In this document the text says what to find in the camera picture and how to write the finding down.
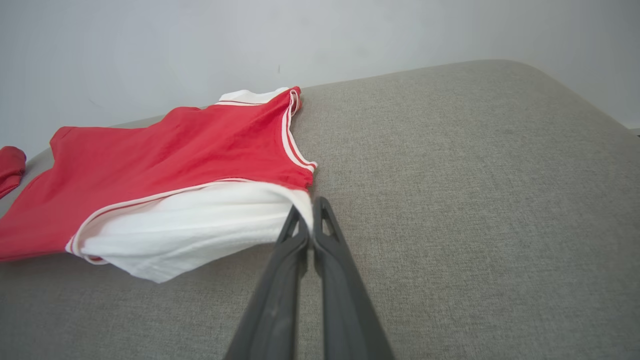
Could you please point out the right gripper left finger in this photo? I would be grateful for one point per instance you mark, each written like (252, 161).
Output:
(275, 300)

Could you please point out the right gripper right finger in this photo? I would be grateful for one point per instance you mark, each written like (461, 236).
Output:
(345, 300)

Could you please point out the red Bulls basketball jersey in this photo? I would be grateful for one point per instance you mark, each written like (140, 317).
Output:
(175, 155)

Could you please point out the red Bulls 23 shorts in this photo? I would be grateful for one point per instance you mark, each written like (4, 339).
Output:
(10, 167)

